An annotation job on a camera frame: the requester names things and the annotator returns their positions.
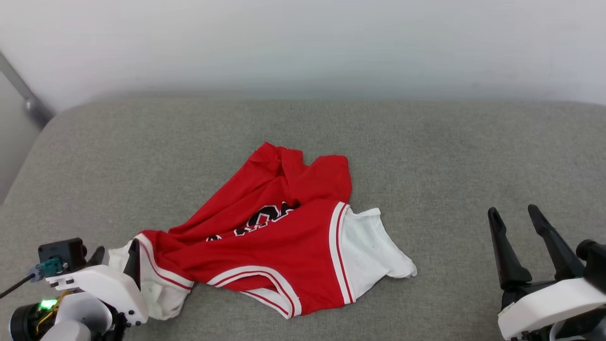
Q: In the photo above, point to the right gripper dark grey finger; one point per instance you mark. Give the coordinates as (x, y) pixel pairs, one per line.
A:
(556, 246)
(506, 255)

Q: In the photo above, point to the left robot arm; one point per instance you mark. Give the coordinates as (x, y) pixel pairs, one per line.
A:
(78, 312)

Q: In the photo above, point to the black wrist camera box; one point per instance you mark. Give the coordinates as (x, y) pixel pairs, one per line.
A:
(61, 248)
(594, 263)

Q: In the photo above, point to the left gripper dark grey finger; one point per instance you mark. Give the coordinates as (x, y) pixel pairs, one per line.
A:
(134, 265)
(98, 256)

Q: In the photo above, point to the grey fabric sofa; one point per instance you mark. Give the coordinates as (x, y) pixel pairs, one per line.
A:
(426, 156)

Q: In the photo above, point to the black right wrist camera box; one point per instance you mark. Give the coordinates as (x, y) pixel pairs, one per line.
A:
(594, 263)

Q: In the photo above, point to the red and white jersey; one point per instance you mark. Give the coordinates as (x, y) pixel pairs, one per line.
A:
(284, 237)

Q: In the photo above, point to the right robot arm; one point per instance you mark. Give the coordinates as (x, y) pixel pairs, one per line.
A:
(582, 329)

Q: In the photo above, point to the grey metal pole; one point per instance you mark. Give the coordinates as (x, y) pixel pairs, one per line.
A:
(33, 106)

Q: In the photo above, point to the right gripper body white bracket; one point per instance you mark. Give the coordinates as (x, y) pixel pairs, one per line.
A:
(544, 305)

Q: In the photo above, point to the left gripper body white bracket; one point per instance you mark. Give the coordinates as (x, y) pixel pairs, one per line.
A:
(109, 289)

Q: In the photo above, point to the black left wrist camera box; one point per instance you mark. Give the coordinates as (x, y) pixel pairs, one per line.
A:
(61, 248)

